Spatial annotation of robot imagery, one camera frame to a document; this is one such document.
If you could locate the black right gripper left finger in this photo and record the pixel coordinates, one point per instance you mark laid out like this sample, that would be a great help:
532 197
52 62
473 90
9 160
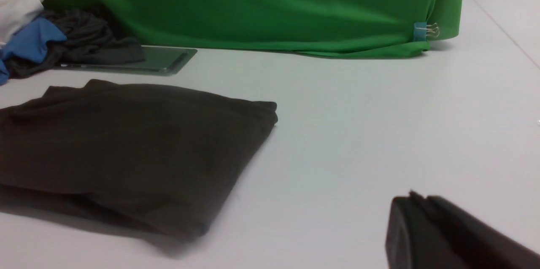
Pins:
413 242

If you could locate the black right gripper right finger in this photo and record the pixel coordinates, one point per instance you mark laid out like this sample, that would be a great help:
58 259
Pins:
478 245

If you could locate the dark gray long-sleeved shirt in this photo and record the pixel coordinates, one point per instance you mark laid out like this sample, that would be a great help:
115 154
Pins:
143 156

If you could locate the crumpled dark teal shirt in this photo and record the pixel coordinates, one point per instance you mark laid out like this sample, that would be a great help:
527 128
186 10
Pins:
90 40

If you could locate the crumpled blue shirt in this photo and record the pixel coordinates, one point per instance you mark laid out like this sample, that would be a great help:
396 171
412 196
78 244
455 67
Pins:
30 43

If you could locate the crumpled white shirt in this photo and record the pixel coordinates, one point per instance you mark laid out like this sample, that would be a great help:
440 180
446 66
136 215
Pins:
16 14

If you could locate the blue binder clip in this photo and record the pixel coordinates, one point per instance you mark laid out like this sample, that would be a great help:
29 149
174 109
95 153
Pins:
423 31

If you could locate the green backdrop cloth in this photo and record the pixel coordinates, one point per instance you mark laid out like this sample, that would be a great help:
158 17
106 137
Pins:
374 29

